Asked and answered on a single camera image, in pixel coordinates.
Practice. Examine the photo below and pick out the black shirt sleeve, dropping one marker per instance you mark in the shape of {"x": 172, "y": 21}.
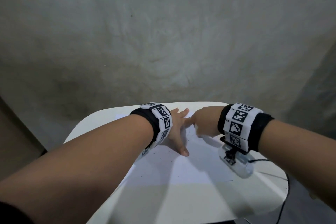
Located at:
{"x": 13, "y": 214}

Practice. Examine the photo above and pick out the person's left hand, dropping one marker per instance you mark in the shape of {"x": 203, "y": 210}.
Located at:
{"x": 177, "y": 129}

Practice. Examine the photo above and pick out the white paper sheet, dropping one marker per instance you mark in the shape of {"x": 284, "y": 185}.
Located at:
{"x": 189, "y": 168}

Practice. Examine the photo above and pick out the person's right hand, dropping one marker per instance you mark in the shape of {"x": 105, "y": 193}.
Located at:
{"x": 207, "y": 121}

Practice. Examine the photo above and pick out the person's right forearm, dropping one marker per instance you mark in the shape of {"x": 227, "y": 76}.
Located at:
{"x": 302, "y": 153}

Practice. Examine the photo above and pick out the person's left forearm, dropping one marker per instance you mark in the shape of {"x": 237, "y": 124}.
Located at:
{"x": 78, "y": 168}

